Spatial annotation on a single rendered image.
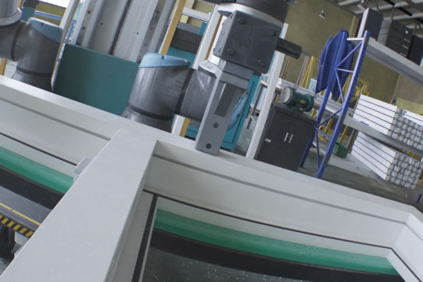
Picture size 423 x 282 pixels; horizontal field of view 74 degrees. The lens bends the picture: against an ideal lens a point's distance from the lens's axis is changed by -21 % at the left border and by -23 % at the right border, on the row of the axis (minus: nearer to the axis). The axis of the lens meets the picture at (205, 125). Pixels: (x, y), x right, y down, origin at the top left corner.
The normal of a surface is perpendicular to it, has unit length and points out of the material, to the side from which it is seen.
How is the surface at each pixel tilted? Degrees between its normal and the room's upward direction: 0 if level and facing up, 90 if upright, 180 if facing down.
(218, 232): 0
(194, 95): 82
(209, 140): 90
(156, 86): 90
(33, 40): 87
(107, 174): 0
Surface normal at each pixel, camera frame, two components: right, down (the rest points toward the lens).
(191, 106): -0.16, 0.51
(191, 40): 0.02, 0.22
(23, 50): 0.15, 0.53
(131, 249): 0.32, -0.93
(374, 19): -0.22, 0.13
